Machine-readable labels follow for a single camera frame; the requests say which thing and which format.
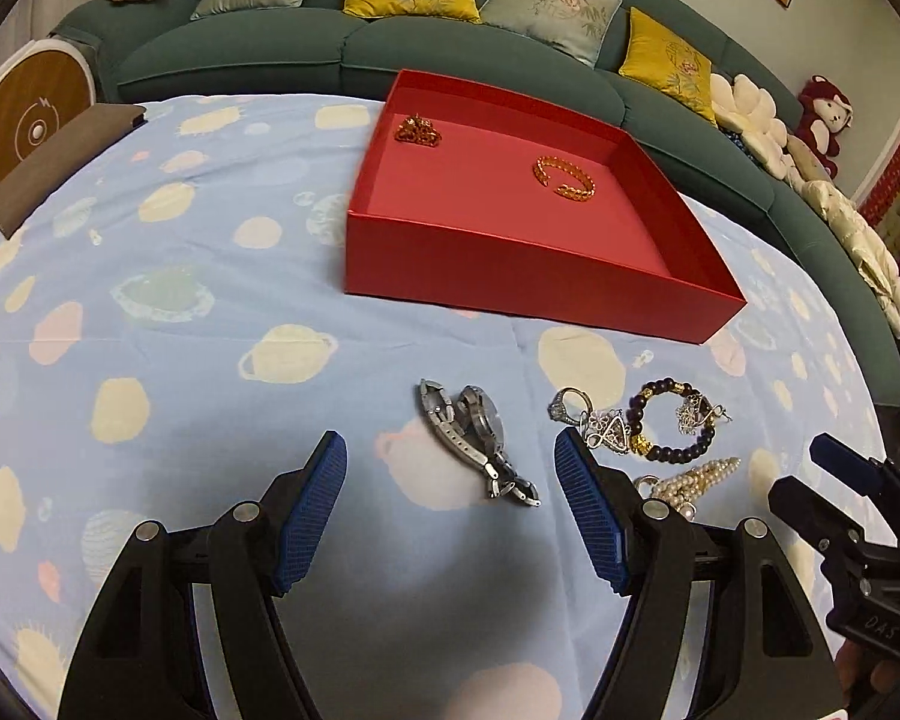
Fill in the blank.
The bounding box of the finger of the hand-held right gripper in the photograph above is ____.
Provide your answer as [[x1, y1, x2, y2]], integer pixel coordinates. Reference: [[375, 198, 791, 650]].
[[766, 475, 865, 565], [809, 433, 900, 512]]

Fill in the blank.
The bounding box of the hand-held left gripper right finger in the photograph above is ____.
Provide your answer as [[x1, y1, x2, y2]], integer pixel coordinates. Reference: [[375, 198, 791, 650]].
[[553, 426, 848, 720]]

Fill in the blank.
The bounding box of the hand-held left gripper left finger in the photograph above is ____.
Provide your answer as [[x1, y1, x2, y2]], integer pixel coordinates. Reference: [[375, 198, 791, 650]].
[[58, 430, 348, 720]]

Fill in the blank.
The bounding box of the pearl bead bracelet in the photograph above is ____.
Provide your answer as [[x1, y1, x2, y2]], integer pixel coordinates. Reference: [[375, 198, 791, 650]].
[[634, 456, 743, 522]]

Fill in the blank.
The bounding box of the silver ring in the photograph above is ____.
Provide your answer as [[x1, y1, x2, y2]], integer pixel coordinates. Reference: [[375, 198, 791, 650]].
[[547, 388, 590, 425]]

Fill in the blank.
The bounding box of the dark bead bracelet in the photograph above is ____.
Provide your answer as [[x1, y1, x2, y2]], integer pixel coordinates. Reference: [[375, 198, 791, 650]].
[[627, 381, 728, 466]]

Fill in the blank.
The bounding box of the silver wristwatch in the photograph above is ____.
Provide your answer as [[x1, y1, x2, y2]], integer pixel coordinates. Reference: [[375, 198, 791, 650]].
[[418, 380, 542, 509]]

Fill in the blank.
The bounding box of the thin silver chain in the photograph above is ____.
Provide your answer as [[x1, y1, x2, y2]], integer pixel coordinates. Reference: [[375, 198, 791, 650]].
[[675, 390, 734, 436]]

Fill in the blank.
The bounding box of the red cardboard box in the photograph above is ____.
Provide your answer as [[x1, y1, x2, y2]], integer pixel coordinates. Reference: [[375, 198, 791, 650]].
[[343, 69, 749, 346]]

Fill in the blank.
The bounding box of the person's right hand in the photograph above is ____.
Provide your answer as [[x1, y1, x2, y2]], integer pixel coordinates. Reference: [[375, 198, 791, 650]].
[[832, 634, 897, 720]]

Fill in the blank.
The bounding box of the cream quilted blanket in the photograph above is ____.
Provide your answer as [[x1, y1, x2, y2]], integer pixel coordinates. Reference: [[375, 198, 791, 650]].
[[795, 178, 900, 338]]

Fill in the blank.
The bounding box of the small beige pillow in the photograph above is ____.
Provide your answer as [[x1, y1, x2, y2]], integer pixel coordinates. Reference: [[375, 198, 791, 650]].
[[786, 136, 833, 184]]

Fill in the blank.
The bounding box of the blue patterned cloth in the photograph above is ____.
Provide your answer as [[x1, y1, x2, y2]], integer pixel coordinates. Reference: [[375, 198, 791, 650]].
[[718, 127, 760, 162]]

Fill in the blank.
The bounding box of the red monkey plush toy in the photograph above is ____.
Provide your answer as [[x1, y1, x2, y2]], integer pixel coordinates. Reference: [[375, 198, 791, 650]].
[[795, 75, 854, 179]]

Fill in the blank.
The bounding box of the white flower cushion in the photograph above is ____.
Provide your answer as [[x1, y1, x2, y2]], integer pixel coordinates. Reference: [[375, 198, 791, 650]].
[[710, 73, 794, 181]]

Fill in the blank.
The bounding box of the brown pouch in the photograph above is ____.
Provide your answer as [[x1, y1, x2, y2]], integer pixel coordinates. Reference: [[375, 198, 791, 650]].
[[0, 103, 147, 239]]

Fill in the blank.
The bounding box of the teal green sofa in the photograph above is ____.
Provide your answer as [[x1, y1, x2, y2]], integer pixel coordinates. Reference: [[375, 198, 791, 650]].
[[49, 0, 900, 406]]

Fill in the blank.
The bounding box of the round wooden white device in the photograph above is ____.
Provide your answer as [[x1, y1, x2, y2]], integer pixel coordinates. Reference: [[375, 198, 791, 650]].
[[0, 40, 98, 200]]

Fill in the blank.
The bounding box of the red wall hanging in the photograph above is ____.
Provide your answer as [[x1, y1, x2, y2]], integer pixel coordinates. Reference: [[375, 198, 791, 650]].
[[859, 109, 900, 241]]

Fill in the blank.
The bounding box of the gold bangle bracelet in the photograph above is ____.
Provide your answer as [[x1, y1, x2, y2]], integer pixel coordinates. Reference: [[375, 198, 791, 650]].
[[532, 155, 597, 203]]

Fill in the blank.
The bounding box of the gold chain cluster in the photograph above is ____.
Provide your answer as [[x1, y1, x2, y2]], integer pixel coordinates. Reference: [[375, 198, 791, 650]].
[[394, 112, 443, 149]]

